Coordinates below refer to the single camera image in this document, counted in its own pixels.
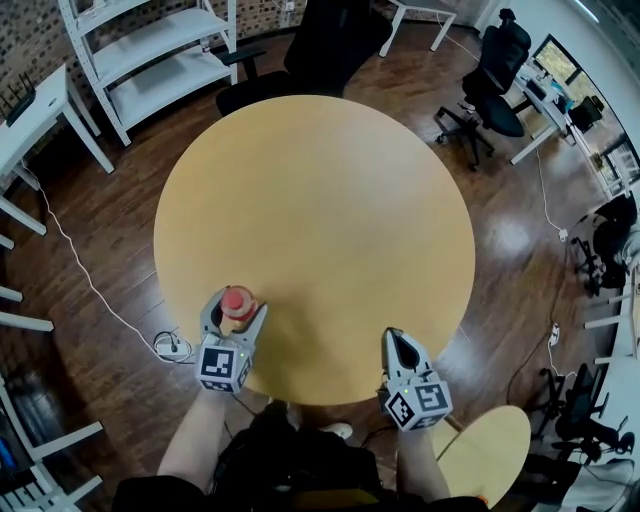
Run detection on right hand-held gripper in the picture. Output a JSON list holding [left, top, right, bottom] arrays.
[[376, 327, 455, 433]]

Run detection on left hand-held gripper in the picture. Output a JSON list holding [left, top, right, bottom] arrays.
[[193, 287, 269, 396]]

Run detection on person's left forearm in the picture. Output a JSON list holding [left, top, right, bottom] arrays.
[[157, 387, 242, 496]]

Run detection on person's right forearm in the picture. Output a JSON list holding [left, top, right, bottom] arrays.
[[396, 423, 452, 501]]

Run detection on large round wooden table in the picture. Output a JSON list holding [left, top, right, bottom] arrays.
[[153, 94, 477, 406]]

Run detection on person's white shoe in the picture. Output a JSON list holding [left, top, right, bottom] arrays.
[[319, 422, 354, 441]]

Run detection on small round wooden table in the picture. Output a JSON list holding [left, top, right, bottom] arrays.
[[432, 405, 532, 510]]

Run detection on person's black clothing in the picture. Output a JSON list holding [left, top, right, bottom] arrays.
[[110, 399, 504, 512]]

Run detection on white table with wooden top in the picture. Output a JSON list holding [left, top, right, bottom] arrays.
[[583, 264, 640, 366]]

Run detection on white storage rack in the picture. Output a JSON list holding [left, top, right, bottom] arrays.
[[0, 374, 105, 512]]

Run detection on black jacket-draped office chair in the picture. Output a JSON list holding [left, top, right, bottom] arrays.
[[567, 197, 640, 297]]

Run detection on white metal shelf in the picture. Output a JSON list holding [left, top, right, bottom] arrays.
[[56, 0, 239, 147]]

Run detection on white side table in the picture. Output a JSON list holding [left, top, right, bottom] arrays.
[[0, 63, 117, 194]]

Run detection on white computer desk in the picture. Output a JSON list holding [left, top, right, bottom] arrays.
[[508, 59, 640, 201]]

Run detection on black headrest office chair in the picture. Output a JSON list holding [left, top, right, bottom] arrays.
[[433, 8, 534, 172]]

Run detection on black covered chair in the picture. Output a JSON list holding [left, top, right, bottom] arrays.
[[214, 0, 395, 117]]

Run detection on black router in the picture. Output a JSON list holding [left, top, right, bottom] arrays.
[[2, 72, 37, 127]]

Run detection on wide window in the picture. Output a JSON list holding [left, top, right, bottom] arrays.
[[530, 33, 604, 104]]

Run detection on white table with brown top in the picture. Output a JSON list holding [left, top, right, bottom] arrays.
[[378, 0, 459, 58]]

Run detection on white cable with plug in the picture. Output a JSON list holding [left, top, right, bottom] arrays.
[[533, 147, 570, 242]]

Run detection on white desk frame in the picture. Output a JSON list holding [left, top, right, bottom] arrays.
[[0, 194, 55, 332]]

